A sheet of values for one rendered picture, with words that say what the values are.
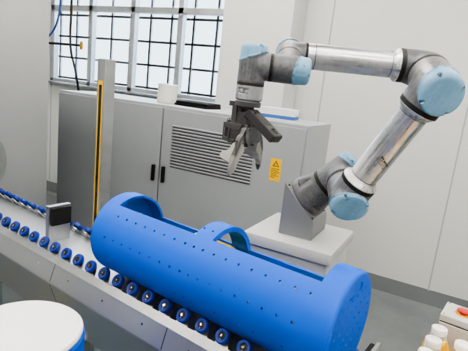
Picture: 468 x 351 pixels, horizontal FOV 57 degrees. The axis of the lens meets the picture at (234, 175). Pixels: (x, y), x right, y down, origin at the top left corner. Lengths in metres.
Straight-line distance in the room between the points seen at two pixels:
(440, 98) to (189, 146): 2.10
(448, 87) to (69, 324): 1.11
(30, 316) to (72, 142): 2.69
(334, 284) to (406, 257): 2.93
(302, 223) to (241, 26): 2.69
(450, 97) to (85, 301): 1.33
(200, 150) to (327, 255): 1.72
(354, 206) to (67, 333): 0.86
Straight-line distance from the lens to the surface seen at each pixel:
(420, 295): 4.08
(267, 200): 2.81
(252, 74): 1.18
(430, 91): 1.22
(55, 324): 1.20
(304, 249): 1.47
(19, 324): 1.21
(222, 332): 1.29
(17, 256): 2.03
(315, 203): 1.54
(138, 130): 3.31
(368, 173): 1.34
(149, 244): 1.35
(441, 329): 1.30
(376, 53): 1.34
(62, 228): 1.99
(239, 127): 1.19
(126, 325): 1.53
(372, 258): 4.05
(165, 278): 1.32
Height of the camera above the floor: 1.66
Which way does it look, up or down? 12 degrees down
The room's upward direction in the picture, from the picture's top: 6 degrees clockwise
